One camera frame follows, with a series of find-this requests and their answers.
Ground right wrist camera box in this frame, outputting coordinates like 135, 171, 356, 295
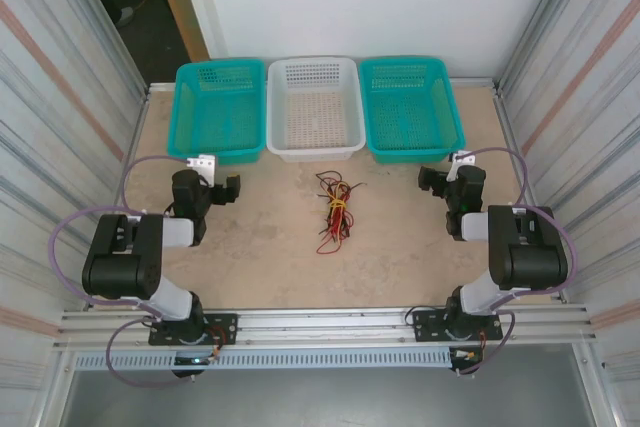
448, 150, 476, 182

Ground grey slotted cable duct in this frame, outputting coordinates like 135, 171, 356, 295
73, 349, 454, 371

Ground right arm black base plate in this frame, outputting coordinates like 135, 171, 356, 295
410, 306, 504, 344

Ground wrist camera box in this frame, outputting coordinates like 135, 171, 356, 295
448, 150, 476, 182
185, 154, 219, 188

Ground red cable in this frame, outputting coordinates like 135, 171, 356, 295
319, 181, 356, 244
324, 186, 354, 231
315, 174, 351, 256

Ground white plastic basket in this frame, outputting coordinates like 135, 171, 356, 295
265, 55, 367, 163

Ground teal plastic basket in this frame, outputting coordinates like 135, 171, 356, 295
358, 56, 469, 165
166, 57, 268, 167

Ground aluminium mounting rail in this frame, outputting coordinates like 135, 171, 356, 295
54, 304, 597, 351

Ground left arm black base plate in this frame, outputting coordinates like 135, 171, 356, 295
148, 313, 239, 347

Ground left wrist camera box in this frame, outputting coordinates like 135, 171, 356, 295
185, 154, 219, 188

